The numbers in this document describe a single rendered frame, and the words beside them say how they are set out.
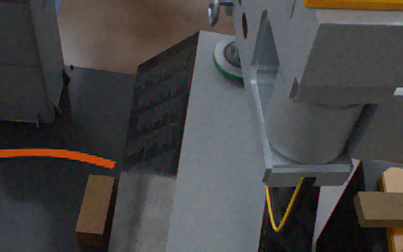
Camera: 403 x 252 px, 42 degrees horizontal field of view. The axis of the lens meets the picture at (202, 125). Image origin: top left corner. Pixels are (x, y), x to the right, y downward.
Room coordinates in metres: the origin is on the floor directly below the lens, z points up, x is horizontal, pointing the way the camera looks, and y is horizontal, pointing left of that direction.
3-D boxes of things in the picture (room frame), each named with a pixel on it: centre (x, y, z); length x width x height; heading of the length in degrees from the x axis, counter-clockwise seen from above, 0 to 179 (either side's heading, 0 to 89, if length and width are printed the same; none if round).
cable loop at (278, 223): (0.78, -0.23, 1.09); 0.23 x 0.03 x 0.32; 11
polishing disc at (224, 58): (1.43, -0.11, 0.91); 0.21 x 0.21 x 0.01
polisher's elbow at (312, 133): (0.78, -0.23, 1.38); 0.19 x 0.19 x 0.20
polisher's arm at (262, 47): (1.04, -0.17, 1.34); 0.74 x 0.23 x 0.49; 11
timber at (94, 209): (1.19, 0.42, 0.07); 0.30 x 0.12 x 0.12; 2
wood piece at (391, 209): (0.93, -0.62, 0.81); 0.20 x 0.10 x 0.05; 98
